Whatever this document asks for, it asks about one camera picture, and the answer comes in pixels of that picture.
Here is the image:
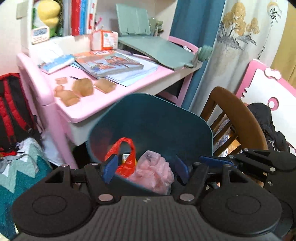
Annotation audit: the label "red black backpack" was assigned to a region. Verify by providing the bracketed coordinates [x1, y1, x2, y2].
[0, 73, 40, 157]

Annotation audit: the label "black wooden chair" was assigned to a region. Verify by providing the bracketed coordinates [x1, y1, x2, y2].
[200, 86, 268, 157]

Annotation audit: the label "yellow plush toy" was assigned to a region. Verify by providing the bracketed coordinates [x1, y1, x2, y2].
[37, 0, 61, 28]

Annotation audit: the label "teal trash bin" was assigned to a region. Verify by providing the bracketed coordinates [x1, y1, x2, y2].
[87, 93, 213, 201]

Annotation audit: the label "yogurt drink bottle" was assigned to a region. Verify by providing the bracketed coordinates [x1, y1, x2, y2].
[121, 153, 130, 163]

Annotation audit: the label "stack of magazines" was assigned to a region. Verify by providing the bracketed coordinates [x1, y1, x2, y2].
[74, 50, 158, 87]

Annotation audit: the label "white digital clock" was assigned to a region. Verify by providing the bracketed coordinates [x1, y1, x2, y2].
[31, 26, 50, 45]

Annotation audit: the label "orange white box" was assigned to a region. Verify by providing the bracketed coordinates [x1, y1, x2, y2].
[90, 29, 118, 51]

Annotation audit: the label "row of books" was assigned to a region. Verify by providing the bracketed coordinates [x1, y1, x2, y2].
[61, 0, 97, 36]

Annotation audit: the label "pink hello kitty board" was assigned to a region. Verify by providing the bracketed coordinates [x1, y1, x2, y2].
[236, 59, 295, 154]

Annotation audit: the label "green reading stand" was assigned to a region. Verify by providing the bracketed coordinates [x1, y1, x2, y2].
[116, 4, 213, 70]

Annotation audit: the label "white printed curtain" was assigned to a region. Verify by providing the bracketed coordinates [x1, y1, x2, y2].
[190, 1, 289, 114]

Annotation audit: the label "red plastic bag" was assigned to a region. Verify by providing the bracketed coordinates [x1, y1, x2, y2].
[104, 137, 137, 178]

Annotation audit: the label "teal zigzag quilt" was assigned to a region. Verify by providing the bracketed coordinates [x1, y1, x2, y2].
[0, 138, 52, 240]

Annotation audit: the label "pink desk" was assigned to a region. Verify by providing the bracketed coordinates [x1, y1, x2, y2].
[16, 53, 202, 168]

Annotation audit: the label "blue curtain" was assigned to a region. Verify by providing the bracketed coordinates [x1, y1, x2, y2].
[169, 0, 226, 110]

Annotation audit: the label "pink plastic bag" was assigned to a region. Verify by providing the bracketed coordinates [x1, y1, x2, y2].
[127, 151, 175, 195]

